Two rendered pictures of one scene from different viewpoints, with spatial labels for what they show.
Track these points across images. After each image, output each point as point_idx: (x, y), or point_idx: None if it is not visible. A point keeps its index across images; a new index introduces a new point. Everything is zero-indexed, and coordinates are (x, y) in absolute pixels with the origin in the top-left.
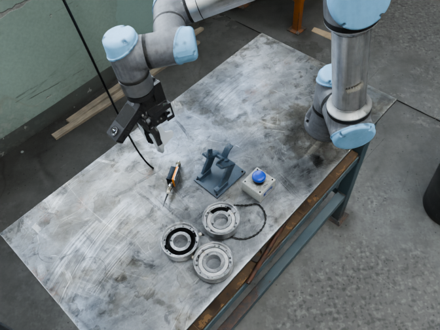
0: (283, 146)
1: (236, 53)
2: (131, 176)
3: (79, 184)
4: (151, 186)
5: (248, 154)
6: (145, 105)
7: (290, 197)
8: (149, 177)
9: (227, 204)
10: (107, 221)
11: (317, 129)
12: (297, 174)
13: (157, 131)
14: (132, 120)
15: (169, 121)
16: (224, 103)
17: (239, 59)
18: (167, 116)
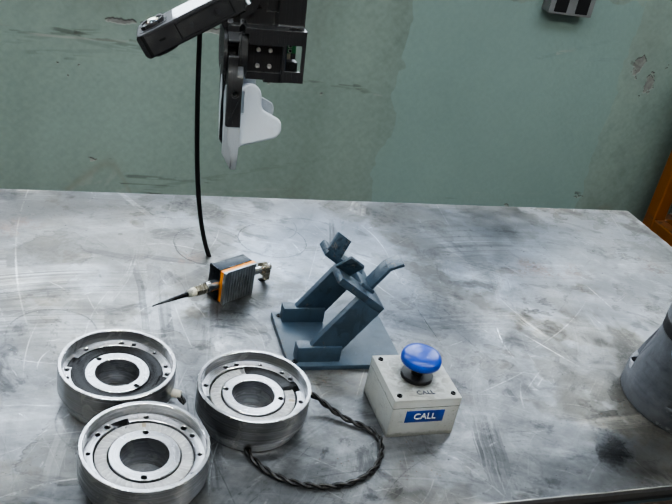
0: (538, 379)
1: (547, 208)
2: (152, 243)
3: (47, 203)
4: (172, 277)
5: (437, 345)
6: (250, 3)
7: (477, 473)
8: (186, 262)
9: (297, 376)
10: (21, 272)
11: (652, 380)
12: (534, 443)
13: (240, 75)
14: (200, 14)
15: (317, 219)
16: (458, 253)
17: (548, 218)
18: (284, 65)
